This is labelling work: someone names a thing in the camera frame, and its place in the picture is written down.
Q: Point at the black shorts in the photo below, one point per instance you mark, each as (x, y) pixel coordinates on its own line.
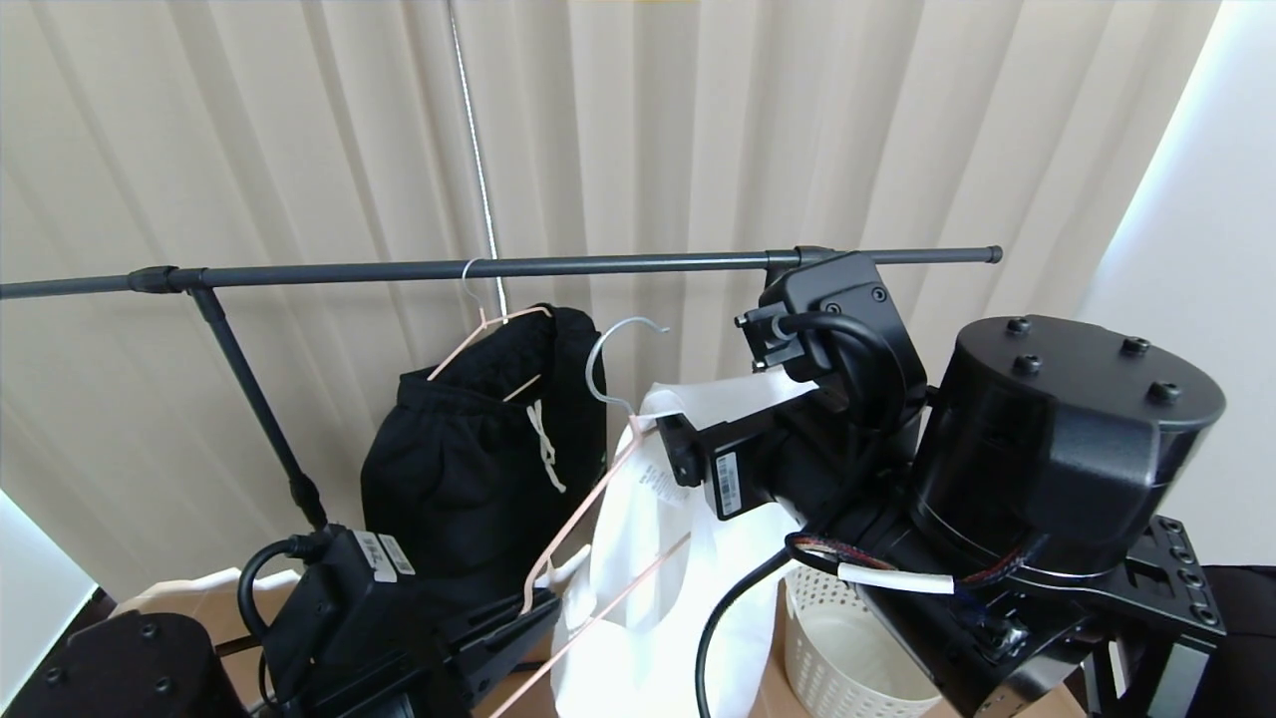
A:
(459, 479)

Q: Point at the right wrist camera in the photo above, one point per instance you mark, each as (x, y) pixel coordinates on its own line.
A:
(847, 309)

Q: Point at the black clothes rack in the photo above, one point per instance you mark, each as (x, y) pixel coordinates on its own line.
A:
(399, 269)

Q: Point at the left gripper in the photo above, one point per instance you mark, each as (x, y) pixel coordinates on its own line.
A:
(399, 693)

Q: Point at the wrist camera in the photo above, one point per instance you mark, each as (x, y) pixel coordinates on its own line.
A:
(847, 309)
(339, 598)

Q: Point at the white garment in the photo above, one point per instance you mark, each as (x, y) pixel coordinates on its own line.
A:
(648, 558)

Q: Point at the pink clothes hanger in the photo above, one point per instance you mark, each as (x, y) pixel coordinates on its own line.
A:
(588, 504)
(477, 334)

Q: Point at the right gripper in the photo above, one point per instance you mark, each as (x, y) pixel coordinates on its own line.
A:
(827, 469)

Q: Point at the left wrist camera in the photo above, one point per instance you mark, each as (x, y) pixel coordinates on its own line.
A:
(339, 598)

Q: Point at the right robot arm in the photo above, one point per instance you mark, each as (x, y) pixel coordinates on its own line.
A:
(1057, 449)

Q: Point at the white laundry basket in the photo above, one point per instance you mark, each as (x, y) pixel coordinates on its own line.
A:
(847, 658)

